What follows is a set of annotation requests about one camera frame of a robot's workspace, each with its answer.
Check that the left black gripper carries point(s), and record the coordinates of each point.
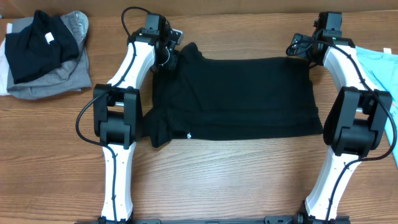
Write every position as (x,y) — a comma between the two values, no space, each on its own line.
(172,63)

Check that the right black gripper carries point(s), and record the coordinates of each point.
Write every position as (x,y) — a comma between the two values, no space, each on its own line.
(314,60)

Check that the black t-shirt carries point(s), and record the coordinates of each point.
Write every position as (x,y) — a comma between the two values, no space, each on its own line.
(223,100)

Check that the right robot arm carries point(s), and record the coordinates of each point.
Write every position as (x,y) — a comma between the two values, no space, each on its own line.
(356,121)

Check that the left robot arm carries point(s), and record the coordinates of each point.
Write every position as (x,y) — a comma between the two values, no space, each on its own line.
(118,112)

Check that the light blue t-shirt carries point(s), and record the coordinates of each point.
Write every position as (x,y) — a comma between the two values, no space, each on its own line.
(381,69)

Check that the folded grey shirt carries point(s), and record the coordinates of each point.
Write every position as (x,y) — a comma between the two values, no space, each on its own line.
(73,75)

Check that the folded black shirt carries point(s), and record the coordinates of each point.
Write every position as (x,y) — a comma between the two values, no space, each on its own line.
(39,48)

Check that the folded white shirt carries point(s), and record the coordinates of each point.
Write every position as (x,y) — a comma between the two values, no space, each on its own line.
(4,69)

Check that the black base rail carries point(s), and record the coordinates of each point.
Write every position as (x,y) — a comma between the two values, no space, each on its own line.
(285,219)

